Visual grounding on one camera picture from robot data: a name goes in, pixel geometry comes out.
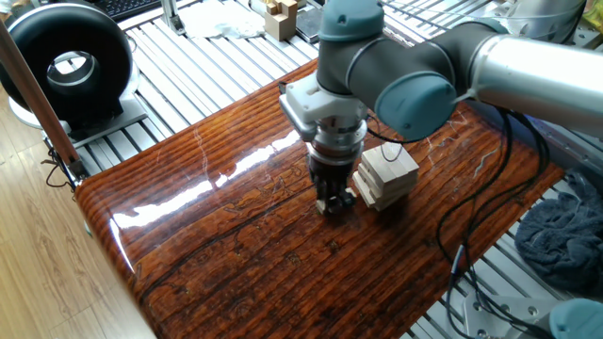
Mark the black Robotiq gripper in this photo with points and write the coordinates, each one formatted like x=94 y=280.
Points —
x=330 y=176

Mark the light wooden Jenga block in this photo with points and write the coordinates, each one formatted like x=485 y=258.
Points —
x=321 y=205

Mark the silver grey UR5 robot arm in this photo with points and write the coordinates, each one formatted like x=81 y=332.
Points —
x=414 y=66

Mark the wooden Jenga block tower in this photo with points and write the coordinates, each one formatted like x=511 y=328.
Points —
x=386 y=174

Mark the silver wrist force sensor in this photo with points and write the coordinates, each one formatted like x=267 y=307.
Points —
x=337 y=143

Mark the glossy brown wooden board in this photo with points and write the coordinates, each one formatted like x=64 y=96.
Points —
x=282 y=235

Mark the black flat scale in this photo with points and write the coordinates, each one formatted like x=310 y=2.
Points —
x=308 y=26

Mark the wooden puzzle cube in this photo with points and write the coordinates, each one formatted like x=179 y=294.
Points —
x=281 y=21

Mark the white crumpled cloth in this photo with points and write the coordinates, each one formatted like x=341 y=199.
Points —
x=221 y=19

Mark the dark blue towel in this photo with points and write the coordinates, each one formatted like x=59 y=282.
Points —
x=560 y=235

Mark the black keyboard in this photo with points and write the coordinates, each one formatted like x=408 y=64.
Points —
x=127 y=7

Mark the brown wooden pole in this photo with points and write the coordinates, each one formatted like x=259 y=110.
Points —
x=33 y=94

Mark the white plastic wrist mount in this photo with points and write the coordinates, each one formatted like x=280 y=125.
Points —
x=318 y=106

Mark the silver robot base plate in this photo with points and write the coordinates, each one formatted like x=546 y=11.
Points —
x=499 y=311

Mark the aluminium frame rail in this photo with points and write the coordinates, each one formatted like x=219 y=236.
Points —
x=556 y=141

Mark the aluminium upright post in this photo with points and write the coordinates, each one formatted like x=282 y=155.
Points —
x=172 y=16

